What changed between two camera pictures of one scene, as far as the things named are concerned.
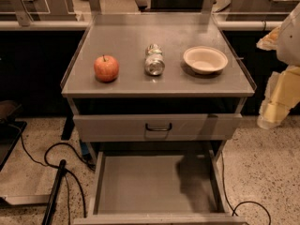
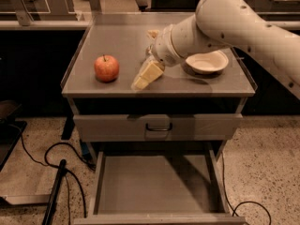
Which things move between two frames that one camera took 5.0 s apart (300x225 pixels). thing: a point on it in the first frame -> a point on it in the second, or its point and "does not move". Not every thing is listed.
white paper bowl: (205, 59) does not move
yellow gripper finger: (269, 42) -> (153, 33)
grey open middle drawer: (157, 187) does not move
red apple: (106, 68) does not move
